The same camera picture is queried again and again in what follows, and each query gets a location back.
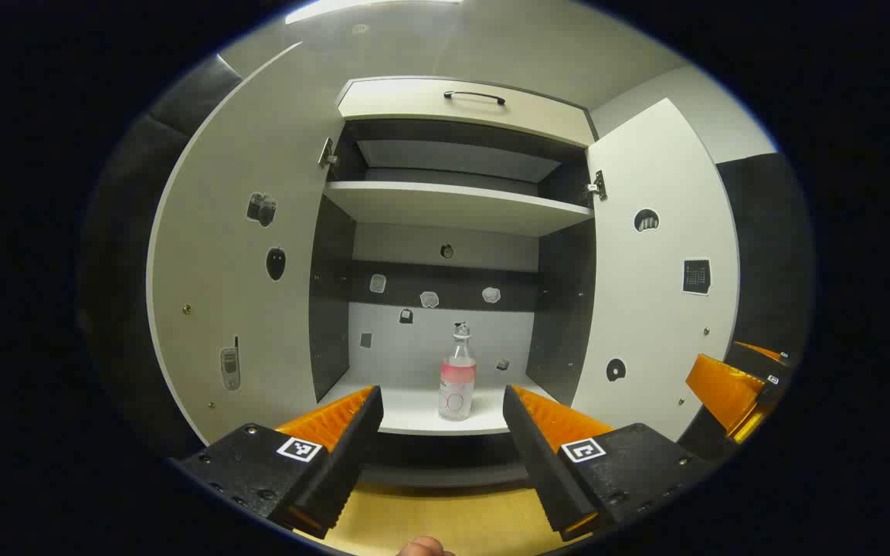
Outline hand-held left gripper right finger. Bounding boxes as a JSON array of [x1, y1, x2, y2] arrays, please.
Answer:
[[502, 385, 716, 541]]

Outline black drawer handle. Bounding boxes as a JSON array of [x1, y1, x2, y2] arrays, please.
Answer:
[[443, 90, 506, 106]]

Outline white cabinet door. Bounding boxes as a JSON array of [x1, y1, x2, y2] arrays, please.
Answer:
[[146, 42, 349, 447], [569, 98, 741, 442]]

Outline white cabinet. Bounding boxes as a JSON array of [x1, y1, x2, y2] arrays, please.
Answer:
[[308, 76, 599, 487]]

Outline white cabinet shelf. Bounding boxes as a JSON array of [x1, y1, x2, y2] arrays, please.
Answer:
[[324, 181, 595, 237]]

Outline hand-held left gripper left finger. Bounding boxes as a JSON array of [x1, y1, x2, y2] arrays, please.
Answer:
[[171, 385, 384, 540]]

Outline ceiling light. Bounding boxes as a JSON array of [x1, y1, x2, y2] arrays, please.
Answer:
[[285, 0, 463, 25]]

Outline white cabinet drawer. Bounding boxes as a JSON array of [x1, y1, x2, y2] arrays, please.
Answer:
[[337, 76, 599, 147]]

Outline clear bottle red label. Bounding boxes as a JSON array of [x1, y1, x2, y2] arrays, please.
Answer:
[[437, 322, 477, 422]]

